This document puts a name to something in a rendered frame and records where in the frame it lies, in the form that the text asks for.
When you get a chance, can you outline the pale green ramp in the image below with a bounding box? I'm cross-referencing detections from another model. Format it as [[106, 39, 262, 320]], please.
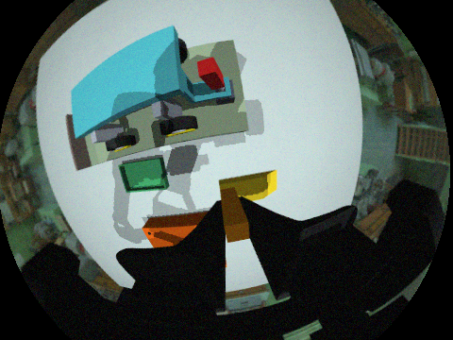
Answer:
[[65, 41, 249, 171]]

